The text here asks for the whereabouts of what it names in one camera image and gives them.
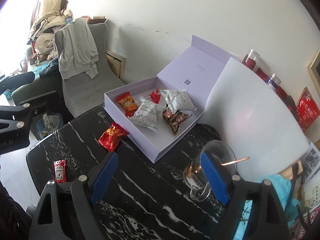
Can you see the grey patterned chair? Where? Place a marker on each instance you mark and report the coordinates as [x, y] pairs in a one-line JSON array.
[[82, 93]]

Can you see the white bread packet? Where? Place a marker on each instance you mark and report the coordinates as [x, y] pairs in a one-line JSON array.
[[147, 115], [178, 100]]

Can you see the red ketchup sachet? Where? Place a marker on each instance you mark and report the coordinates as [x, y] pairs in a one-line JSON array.
[[60, 171]]

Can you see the lavender gift box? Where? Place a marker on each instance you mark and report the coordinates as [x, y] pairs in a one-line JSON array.
[[196, 70]]

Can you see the wooden framed panel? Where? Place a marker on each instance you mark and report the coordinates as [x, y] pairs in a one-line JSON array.
[[116, 62]]

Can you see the red gold snack packet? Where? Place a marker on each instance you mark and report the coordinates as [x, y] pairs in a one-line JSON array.
[[111, 138]]

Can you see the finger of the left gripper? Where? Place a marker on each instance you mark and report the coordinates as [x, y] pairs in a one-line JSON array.
[[16, 81], [15, 127]]

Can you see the copper spoon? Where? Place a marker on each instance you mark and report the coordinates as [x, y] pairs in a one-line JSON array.
[[235, 161]]

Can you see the light grey sweatshirt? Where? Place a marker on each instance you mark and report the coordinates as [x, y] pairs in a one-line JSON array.
[[77, 51]]

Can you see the pile of clothes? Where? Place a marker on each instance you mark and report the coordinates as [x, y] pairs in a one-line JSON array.
[[40, 45]]

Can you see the red goji berry bag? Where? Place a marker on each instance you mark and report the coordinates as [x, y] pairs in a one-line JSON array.
[[307, 110]]

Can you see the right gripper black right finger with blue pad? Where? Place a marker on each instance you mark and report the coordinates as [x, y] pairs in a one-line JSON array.
[[266, 218]]

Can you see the glass mug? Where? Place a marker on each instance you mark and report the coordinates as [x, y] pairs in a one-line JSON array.
[[206, 173]]

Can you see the light blue cloth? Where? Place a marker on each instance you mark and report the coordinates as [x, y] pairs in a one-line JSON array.
[[283, 188]]

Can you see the brown gold snack packet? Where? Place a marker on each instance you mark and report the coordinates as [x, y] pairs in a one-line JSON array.
[[174, 120]]

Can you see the clear jar red contents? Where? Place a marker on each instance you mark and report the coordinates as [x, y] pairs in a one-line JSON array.
[[250, 59]]

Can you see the red yellow cartoon snack packet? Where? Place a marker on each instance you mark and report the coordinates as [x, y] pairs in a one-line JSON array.
[[128, 103]]

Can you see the dark green sofa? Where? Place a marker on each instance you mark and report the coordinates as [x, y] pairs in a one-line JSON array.
[[39, 86]]

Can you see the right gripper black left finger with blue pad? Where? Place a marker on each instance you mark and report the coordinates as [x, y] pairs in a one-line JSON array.
[[65, 210]]

